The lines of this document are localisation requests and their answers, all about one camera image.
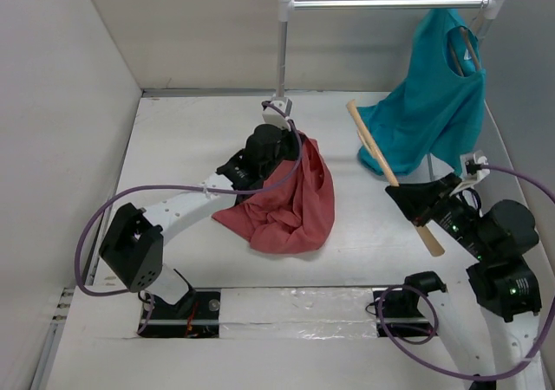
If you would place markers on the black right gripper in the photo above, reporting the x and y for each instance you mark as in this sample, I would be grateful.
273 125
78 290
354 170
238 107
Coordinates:
417 199

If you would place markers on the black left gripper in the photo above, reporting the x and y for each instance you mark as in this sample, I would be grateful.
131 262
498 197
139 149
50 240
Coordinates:
294 141

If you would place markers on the red t shirt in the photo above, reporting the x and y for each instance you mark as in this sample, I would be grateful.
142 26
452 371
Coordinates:
296 217

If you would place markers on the light wooden hanger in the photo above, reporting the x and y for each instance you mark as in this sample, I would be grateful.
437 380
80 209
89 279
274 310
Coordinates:
427 237

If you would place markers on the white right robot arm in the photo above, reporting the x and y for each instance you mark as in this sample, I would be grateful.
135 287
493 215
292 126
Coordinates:
503 285

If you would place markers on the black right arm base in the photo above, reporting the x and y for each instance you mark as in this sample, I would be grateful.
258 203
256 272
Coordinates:
403 319

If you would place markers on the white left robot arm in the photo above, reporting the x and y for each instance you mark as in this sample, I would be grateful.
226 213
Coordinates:
134 244

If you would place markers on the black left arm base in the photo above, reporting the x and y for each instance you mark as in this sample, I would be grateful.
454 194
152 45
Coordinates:
199 319

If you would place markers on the teal t shirt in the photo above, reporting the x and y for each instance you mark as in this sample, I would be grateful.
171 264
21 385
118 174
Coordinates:
433 111

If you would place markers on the wooden hanger under teal shirt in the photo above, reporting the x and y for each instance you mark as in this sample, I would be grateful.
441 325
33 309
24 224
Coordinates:
462 53

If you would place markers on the white metal clothes rack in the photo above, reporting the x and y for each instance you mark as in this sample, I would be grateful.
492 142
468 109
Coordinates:
489 8

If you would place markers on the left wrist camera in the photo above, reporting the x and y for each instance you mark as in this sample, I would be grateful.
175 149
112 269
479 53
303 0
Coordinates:
277 112

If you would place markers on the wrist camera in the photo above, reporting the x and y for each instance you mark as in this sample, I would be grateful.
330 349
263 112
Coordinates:
472 171
277 112

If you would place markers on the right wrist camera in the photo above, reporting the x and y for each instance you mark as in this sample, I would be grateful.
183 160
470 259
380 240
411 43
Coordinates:
472 171

